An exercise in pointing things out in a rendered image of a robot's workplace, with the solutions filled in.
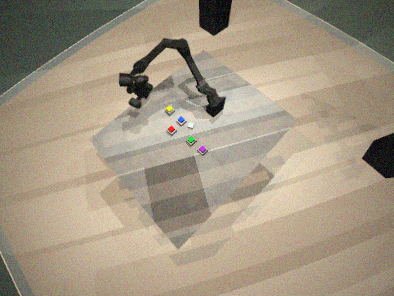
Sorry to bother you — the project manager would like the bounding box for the red button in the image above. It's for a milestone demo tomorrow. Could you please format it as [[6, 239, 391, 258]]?
[[166, 125, 177, 136]]

